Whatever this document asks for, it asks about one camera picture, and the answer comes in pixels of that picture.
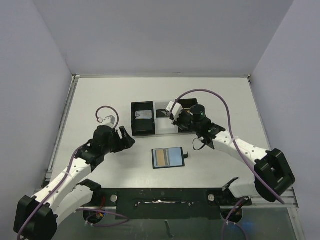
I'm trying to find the black leather card holder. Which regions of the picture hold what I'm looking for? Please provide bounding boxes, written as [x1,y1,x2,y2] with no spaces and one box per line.
[151,147,189,169]

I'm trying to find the gold card from holder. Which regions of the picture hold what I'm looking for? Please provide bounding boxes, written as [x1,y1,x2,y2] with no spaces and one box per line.
[155,149,169,167]

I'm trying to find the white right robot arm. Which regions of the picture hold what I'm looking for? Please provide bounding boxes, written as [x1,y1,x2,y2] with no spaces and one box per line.
[167,109,296,205]

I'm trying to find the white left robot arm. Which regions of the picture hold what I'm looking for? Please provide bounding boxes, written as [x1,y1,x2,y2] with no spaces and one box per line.
[13,125,136,240]

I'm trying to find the black credit card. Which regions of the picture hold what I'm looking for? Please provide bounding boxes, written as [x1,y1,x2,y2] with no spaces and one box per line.
[156,109,169,118]

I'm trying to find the silver credit card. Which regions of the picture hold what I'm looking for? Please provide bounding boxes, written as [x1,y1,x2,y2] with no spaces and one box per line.
[135,110,153,120]

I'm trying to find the black left bin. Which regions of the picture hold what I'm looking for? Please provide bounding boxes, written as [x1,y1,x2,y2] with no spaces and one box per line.
[131,101,156,136]

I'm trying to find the black bin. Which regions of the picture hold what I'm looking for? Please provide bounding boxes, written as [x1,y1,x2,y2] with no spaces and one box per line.
[177,98,198,111]
[131,101,156,136]

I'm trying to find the black right bin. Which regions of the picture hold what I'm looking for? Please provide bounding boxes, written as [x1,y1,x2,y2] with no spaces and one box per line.
[177,98,198,111]

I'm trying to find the white middle bin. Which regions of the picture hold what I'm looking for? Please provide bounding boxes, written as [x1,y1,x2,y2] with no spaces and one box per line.
[153,100,179,135]

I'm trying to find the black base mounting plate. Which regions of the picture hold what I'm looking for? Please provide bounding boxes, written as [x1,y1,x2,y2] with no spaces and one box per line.
[84,188,240,220]

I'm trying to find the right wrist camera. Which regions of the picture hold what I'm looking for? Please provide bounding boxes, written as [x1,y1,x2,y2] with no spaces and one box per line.
[165,101,183,121]

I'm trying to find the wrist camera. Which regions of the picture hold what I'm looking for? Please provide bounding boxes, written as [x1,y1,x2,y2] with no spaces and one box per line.
[97,115,116,129]
[165,101,183,121]

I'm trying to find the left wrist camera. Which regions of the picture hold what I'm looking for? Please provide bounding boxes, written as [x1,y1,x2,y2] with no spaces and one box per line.
[97,115,116,129]

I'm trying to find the aluminium frame rail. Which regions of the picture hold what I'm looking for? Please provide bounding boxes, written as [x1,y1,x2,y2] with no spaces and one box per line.
[44,74,80,181]

